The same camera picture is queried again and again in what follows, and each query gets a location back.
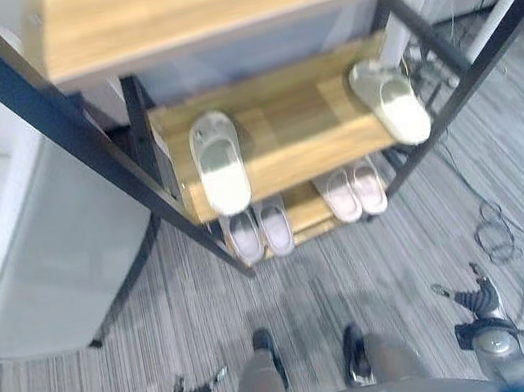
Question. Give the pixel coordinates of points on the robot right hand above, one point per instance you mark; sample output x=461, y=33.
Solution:
x=478, y=300

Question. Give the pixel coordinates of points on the robot left dark foot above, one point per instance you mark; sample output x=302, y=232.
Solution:
x=263, y=342

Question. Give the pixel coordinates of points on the robot dark foot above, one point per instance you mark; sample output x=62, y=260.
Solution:
x=263, y=342
x=355, y=357

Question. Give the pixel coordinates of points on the robot right leg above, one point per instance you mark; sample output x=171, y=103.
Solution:
x=394, y=355

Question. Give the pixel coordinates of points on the robot right dark foot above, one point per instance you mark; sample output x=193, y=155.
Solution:
x=355, y=357

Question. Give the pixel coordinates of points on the pale pink slipper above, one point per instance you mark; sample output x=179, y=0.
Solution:
x=341, y=197
x=368, y=187

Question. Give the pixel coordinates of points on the grey-lilac slipper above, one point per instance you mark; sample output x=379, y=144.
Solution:
x=244, y=237
x=275, y=229

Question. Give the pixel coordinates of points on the low narrow wooden shelf board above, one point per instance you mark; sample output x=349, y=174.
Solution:
x=307, y=213

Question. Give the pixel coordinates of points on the white open-heel slipper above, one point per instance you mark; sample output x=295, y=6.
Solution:
x=396, y=106
x=219, y=163

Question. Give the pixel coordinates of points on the light grey upholstered armchair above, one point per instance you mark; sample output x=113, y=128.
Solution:
x=37, y=246

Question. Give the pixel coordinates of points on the white power strip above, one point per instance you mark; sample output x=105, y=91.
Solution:
x=428, y=70

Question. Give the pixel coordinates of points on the wooden shelf board, patchwork grain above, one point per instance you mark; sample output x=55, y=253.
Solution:
x=294, y=119

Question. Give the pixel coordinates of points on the wide wooden shelf board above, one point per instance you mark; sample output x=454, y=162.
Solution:
x=228, y=4

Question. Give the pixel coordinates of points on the black metal shoe rack frame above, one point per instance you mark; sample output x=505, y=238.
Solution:
x=78, y=132

